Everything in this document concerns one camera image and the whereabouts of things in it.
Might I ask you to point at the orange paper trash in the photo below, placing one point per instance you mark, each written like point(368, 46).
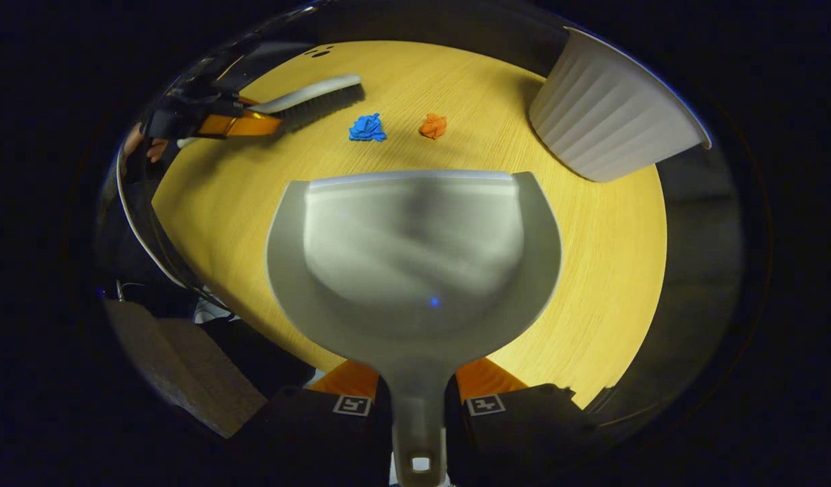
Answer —
point(433, 126)

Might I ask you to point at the wooden desktop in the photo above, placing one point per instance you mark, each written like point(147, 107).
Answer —
point(253, 203)

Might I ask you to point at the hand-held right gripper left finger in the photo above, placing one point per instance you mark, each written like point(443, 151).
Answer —
point(321, 439)

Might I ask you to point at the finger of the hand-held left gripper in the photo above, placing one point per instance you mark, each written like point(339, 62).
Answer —
point(239, 125)
point(248, 101)

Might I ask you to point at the blue paper trash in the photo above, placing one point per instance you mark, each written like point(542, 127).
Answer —
point(367, 127)

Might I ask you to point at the white ribbed garbage bin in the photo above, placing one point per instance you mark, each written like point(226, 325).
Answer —
point(605, 122)

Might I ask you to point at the grey dustpan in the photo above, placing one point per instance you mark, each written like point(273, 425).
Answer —
point(415, 270)

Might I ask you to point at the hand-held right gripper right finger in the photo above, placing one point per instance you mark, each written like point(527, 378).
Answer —
point(517, 439)

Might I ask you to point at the black backdrop cloth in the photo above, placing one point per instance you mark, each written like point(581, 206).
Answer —
point(456, 24)

